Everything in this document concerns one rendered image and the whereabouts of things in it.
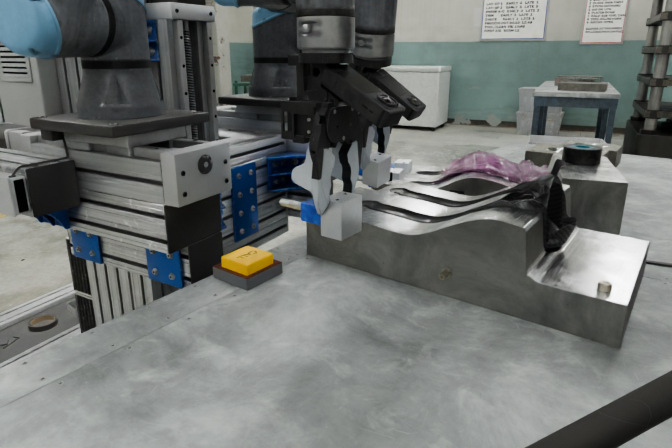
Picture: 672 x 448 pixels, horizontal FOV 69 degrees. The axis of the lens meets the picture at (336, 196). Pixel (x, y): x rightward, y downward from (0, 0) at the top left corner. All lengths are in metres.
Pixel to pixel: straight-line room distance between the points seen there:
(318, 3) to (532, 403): 0.51
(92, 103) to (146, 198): 0.19
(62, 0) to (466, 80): 7.69
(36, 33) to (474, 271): 0.70
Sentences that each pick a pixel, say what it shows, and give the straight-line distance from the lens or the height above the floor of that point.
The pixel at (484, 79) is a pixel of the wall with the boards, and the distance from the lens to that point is 8.24.
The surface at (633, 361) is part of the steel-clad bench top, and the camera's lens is 0.71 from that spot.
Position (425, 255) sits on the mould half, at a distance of 0.76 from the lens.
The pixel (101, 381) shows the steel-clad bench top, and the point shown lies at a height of 0.80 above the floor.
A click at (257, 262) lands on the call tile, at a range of 0.79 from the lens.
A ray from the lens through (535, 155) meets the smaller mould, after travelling 1.57.
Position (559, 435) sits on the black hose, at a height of 0.85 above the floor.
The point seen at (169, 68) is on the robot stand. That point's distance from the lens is 1.17.
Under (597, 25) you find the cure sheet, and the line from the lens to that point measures 8.12.
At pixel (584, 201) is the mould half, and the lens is 1.10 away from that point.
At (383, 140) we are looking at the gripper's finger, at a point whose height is 0.98.
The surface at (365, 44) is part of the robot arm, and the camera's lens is 0.90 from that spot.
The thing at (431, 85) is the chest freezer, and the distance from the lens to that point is 7.53.
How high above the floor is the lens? 1.15
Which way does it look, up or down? 16 degrees down
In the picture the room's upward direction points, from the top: straight up
